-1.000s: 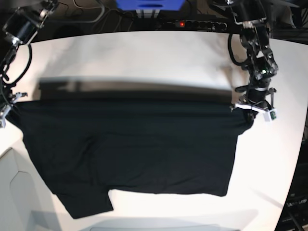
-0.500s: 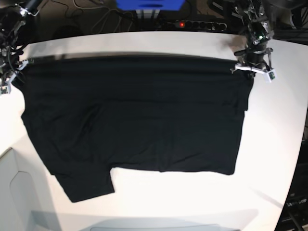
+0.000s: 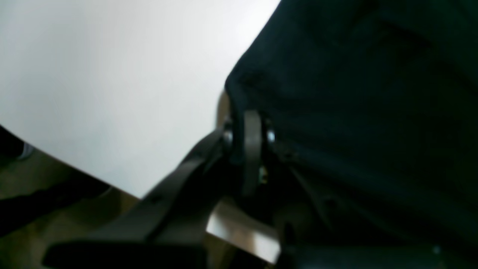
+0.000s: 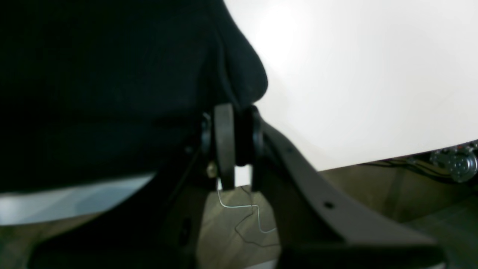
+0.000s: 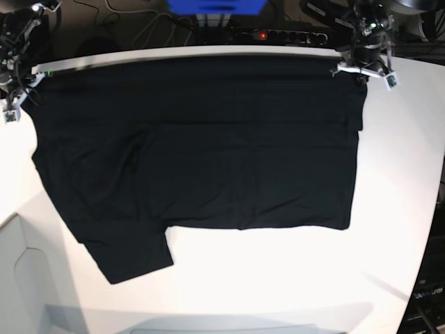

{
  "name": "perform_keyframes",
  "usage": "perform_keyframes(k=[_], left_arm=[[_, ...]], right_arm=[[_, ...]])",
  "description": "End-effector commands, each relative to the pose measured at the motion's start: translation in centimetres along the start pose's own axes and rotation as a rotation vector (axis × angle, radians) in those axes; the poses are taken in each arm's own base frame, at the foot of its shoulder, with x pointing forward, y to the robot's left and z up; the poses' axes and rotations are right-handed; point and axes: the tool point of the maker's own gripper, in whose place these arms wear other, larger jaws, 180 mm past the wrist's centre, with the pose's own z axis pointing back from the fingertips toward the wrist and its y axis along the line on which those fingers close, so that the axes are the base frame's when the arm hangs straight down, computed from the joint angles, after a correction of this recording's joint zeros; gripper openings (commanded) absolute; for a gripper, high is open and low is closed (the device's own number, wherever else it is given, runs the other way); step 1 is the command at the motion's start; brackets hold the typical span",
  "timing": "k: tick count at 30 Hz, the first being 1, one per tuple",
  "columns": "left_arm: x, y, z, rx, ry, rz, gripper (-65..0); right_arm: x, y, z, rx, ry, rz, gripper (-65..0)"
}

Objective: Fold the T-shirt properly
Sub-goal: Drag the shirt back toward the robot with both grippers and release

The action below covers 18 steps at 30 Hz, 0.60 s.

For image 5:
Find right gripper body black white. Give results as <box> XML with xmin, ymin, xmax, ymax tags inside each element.
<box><xmin>1</xmin><ymin>65</ymin><xmax>45</xmax><ymax>111</ymax></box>

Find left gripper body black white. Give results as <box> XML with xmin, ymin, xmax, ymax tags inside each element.
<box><xmin>330</xmin><ymin>43</ymin><xmax>394</xmax><ymax>84</ymax></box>

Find black T-shirt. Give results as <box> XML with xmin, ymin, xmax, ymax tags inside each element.
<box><xmin>23</xmin><ymin>56</ymin><xmax>367</xmax><ymax>284</ymax></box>

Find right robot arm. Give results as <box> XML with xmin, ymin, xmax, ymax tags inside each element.
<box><xmin>1</xmin><ymin>1</ymin><xmax>62</xmax><ymax>119</ymax></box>

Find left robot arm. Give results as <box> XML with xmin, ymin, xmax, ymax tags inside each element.
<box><xmin>331</xmin><ymin>1</ymin><xmax>396</xmax><ymax>86</ymax></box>

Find blue box at top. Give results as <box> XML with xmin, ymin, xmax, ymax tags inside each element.
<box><xmin>168</xmin><ymin>0</ymin><xmax>267</xmax><ymax>15</ymax></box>

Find black equipment at right edge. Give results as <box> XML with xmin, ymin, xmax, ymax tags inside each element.
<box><xmin>407</xmin><ymin>202</ymin><xmax>444</xmax><ymax>333</ymax></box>

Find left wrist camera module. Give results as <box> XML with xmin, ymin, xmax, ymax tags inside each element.
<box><xmin>383</xmin><ymin>71</ymin><xmax>401</xmax><ymax>91</ymax></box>

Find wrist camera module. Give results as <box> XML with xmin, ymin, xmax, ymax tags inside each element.
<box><xmin>383</xmin><ymin>71</ymin><xmax>401</xmax><ymax>91</ymax></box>
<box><xmin>3</xmin><ymin>109</ymin><xmax>21</xmax><ymax>123</ymax></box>

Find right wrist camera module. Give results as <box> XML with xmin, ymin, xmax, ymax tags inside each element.
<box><xmin>3</xmin><ymin>109</ymin><xmax>21</xmax><ymax>123</ymax></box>

